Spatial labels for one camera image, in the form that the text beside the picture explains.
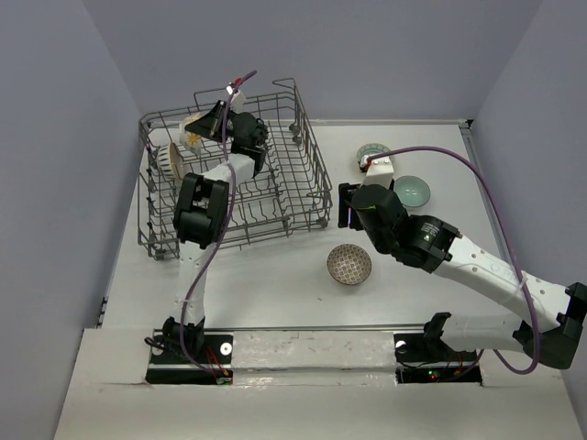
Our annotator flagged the brown patterned bowl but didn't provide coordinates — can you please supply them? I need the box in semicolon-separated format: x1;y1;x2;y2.
327;244;372;286

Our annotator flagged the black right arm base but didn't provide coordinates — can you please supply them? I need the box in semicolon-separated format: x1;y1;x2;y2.
393;333;482;384

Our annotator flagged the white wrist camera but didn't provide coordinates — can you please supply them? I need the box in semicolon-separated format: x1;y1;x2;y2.
359;155;394;189
230;91;247;113

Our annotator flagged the plain teal bowl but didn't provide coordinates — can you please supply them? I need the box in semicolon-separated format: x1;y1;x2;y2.
393;175;431;208

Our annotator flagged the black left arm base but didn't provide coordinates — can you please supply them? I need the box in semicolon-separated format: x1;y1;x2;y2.
144;331;234;386

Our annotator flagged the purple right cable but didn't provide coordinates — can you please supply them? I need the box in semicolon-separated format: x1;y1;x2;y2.
364;146;542;375

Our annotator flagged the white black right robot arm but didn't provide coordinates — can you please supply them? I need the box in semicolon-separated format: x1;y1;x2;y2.
338;183;586;369

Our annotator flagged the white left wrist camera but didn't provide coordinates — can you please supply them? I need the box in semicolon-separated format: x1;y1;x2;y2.
230;91;247;113

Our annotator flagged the orange flower bowl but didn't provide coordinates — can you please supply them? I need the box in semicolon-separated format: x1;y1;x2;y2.
178;113;203;156

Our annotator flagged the teal yellow sun bowl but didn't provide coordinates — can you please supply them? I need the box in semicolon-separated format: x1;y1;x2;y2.
356;142;390;173

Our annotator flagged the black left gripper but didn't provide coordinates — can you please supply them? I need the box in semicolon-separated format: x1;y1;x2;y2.
183;100;232;144

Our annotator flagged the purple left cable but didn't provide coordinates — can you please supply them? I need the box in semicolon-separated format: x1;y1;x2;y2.
178;71;258;381

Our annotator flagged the grey wire dish rack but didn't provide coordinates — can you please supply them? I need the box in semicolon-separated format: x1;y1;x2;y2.
136;78;332;260

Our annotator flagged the purple cable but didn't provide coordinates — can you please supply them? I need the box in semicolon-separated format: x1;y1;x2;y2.
178;71;258;381
364;146;542;375

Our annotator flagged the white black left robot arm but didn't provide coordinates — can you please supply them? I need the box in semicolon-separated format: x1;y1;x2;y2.
161;101;269;363

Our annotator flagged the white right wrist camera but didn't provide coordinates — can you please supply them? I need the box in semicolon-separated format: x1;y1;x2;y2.
359;155;394;189

